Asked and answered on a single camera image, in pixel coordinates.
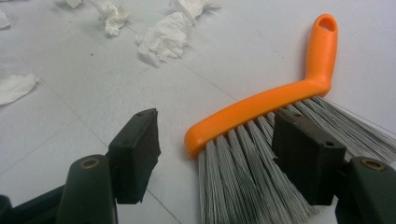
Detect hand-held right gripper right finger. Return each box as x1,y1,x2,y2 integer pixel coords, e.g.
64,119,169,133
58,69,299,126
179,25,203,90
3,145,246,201
271,108,347,206

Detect orange hand brush grey bristles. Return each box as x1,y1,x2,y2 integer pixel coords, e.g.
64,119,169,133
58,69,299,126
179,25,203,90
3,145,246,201
183,12,396,224

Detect crumpled white paper tissue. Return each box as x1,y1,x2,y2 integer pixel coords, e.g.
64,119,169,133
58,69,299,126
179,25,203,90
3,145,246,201
87,0,131,38
0,73,40,107
134,12,196,68
0,8,11,31
169,0,222,21

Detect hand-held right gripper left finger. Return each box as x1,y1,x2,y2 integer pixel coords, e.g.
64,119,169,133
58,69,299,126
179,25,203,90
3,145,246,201
106,107,162,205

